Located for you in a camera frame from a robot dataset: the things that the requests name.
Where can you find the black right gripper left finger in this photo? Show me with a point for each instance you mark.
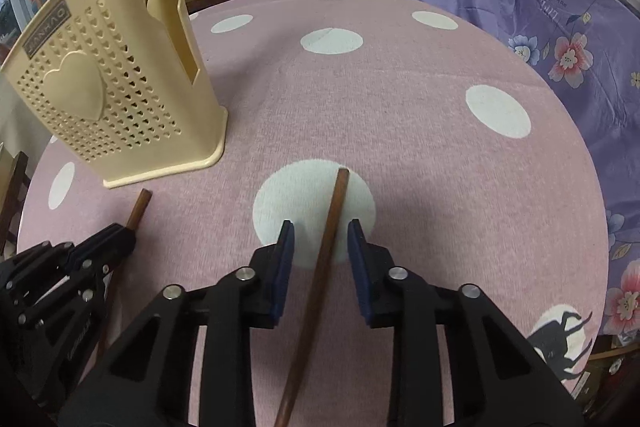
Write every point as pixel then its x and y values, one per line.
pixel 144 378

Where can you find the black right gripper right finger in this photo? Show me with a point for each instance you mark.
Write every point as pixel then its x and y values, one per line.
pixel 497 377

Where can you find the brown wooden chopstick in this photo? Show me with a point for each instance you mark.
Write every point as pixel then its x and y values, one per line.
pixel 133 223
pixel 315 302

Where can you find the dark wooden stool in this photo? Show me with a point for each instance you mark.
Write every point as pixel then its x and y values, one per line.
pixel 14 181

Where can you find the pink polka dot tablecloth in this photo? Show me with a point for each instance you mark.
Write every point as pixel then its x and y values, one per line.
pixel 463 164

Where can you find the beige plastic utensil holder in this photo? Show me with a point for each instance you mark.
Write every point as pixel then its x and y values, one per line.
pixel 122 83

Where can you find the purple floral cloth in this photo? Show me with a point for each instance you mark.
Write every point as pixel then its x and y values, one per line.
pixel 588 53

